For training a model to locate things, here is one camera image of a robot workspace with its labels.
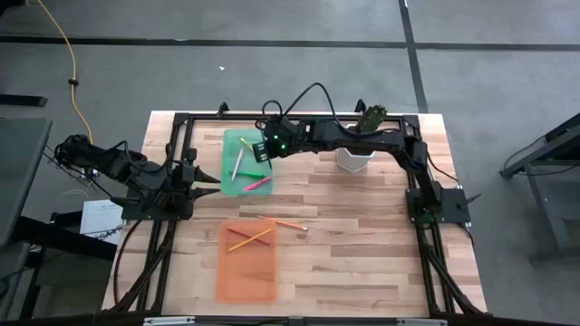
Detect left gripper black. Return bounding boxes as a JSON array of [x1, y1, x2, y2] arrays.
[[169, 148, 222, 216]]

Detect white marker with yellow cap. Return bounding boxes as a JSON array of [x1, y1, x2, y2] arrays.
[[230, 147, 246, 183]]

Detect hot pink pen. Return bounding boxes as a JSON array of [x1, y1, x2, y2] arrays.
[[242, 176, 274, 192]]

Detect red pencil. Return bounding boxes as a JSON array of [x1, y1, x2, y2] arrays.
[[226, 227, 272, 248]]

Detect yellow pencil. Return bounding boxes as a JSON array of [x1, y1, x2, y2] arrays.
[[227, 227, 274, 254]]

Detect orange pencil with eraser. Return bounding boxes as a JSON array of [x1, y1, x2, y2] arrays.
[[256, 215, 309, 232]]

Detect green translucent plastic tray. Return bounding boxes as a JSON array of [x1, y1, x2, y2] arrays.
[[220, 128, 276, 197]]

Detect white plant pot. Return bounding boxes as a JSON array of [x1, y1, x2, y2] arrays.
[[334, 147, 376, 174]]

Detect dark green cactus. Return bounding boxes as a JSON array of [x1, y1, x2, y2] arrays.
[[355, 104, 389, 135]]

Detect orange translucent plastic tray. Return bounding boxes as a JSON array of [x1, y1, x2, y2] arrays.
[[215, 219, 278, 305]]

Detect white cardboard box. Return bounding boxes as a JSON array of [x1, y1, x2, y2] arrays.
[[80, 198, 126, 245]]

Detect black side stand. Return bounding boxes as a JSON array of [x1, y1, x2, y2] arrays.
[[0, 215, 119, 321]]

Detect grey desk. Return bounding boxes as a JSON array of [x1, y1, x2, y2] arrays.
[[0, 117, 53, 248]]

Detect black metal stand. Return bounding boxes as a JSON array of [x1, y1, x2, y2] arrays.
[[500, 112, 580, 264]]

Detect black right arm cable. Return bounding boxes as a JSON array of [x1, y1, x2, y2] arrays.
[[261, 81, 350, 137]]

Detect black aluminium table frame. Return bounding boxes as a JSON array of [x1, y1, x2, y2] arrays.
[[101, 99, 488, 318]]

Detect black floor cable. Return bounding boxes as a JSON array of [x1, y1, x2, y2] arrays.
[[111, 220, 140, 305]]

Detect silver metal bracket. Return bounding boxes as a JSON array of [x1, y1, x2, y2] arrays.
[[396, 318, 449, 326], [143, 316, 196, 326]]

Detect yellow extension cable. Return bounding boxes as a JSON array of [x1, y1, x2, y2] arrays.
[[35, 0, 94, 145]]

